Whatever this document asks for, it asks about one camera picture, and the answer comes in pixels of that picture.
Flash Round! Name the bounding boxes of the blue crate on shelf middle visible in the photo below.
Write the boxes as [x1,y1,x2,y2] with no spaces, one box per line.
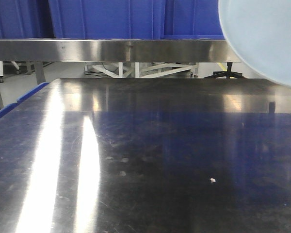
[48,0,165,40]

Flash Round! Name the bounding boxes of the steel table leg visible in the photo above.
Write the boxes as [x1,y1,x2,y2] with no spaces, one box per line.
[33,62,46,84]

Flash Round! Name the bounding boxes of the blue crate on shelf left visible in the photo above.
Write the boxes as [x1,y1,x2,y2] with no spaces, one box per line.
[0,0,54,39]

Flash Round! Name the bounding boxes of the white round plate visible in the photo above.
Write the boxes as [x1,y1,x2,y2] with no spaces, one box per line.
[218,0,291,86]

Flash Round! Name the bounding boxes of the blue crate on shelf right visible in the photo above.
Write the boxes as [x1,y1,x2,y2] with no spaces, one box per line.
[163,0,224,40]

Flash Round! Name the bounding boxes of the blue crate on shelf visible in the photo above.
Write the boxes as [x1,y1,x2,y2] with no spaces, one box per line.
[0,0,54,39]
[48,0,165,40]
[163,0,224,40]

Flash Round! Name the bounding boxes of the white metal frame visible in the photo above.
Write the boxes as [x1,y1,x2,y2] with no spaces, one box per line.
[84,62,199,79]

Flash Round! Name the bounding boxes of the black chair base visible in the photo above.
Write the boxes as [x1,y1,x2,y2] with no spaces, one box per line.
[204,62,244,79]

